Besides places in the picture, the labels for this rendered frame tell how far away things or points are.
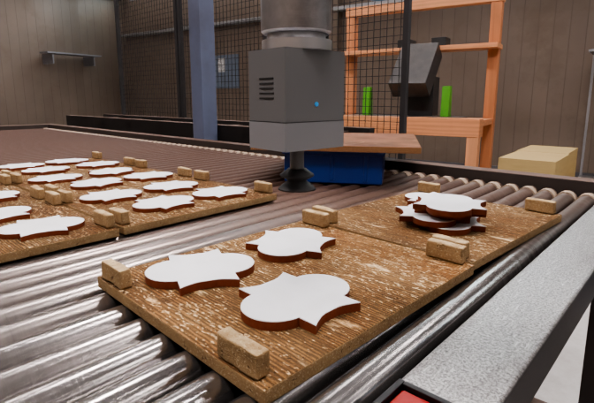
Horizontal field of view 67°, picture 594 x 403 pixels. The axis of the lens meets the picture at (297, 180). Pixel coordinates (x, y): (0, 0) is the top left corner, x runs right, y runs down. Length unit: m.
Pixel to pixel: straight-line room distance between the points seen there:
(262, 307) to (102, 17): 12.58
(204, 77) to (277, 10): 2.11
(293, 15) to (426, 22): 7.65
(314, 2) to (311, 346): 0.34
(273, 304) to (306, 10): 0.32
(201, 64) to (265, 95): 2.10
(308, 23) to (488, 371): 0.38
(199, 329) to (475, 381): 0.28
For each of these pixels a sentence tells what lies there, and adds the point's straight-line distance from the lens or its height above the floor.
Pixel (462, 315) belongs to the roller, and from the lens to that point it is 0.62.
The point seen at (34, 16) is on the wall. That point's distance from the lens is 12.15.
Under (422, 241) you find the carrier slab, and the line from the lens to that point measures 0.80.
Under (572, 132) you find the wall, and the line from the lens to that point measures 7.59.
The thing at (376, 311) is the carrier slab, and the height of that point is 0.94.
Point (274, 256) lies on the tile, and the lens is 0.68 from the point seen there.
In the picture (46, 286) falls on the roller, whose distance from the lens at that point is 0.74.
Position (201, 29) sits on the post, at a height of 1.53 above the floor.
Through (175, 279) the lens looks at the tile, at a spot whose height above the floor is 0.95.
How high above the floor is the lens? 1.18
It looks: 10 degrees down
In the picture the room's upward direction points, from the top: straight up
